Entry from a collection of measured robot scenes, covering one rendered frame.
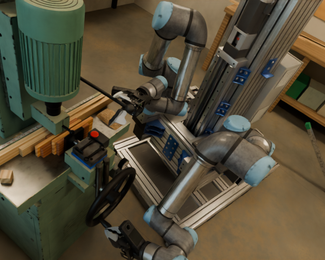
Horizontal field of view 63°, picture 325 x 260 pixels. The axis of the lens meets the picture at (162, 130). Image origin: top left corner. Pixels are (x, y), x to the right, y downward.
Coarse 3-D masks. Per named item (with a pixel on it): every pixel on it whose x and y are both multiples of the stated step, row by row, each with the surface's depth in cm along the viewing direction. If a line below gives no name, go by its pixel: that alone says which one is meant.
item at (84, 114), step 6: (96, 102) 125; (102, 102) 126; (108, 102) 131; (90, 108) 121; (96, 108) 124; (78, 114) 116; (84, 114) 118; (90, 114) 123; (36, 138) 102; (42, 138) 103; (24, 144) 99; (30, 144) 99; (36, 144) 102; (24, 150) 98; (30, 150) 101
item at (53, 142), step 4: (84, 120) 110; (88, 120) 111; (92, 120) 113; (80, 124) 108; (72, 128) 105; (76, 128) 106; (68, 132) 104; (60, 136) 101; (64, 136) 102; (52, 140) 99; (56, 140) 99; (52, 144) 100; (52, 148) 102; (52, 152) 104
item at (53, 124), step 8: (32, 104) 101; (40, 104) 102; (32, 112) 103; (40, 112) 99; (64, 112) 102; (40, 120) 102; (48, 120) 99; (56, 120) 98; (64, 120) 101; (48, 128) 102; (56, 128) 99
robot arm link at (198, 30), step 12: (192, 24) 108; (204, 24) 110; (192, 36) 111; (204, 36) 112; (192, 48) 115; (192, 60) 117; (180, 72) 121; (192, 72) 121; (180, 84) 122; (180, 96) 125; (168, 108) 127; (180, 108) 128
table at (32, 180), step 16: (96, 112) 126; (96, 128) 119; (112, 128) 122; (128, 128) 130; (16, 160) 98; (32, 160) 99; (48, 160) 101; (16, 176) 93; (32, 176) 95; (48, 176) 97; (64, 176) 102; (0, 192) 88; (16, 192) 90; (32, 192) 91; (16, 208) 87
